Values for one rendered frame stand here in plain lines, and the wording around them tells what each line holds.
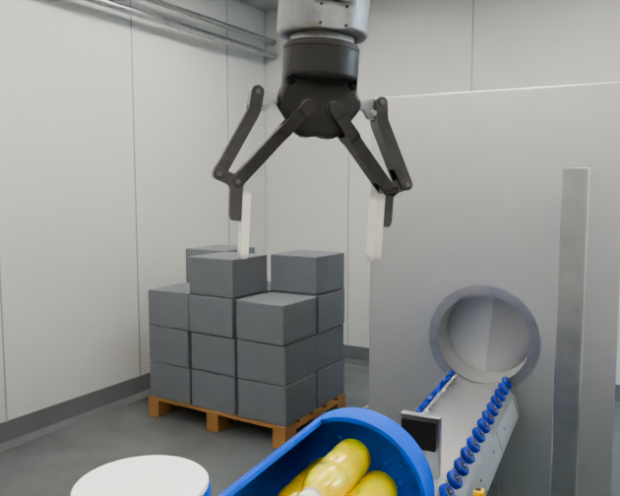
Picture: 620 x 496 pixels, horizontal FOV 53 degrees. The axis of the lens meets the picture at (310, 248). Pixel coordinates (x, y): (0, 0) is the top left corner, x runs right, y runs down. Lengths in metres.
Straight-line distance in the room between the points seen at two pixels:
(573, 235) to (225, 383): 3.08
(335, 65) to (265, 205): 5.83
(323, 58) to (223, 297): 3.64
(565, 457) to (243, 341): 2.74
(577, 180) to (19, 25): 3.75
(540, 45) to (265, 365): 3.26
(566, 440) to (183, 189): 4.29
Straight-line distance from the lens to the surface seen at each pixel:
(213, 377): 4.38
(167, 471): 1.48
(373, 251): 0.64
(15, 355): 4.57
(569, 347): 1.67
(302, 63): 0.61
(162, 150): 5.32
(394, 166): 0.65
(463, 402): 2.25
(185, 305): 4.43
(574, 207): 1.63
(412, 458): 1.17
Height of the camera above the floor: 1.65
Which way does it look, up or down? 5 degrees down
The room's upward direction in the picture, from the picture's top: straight up
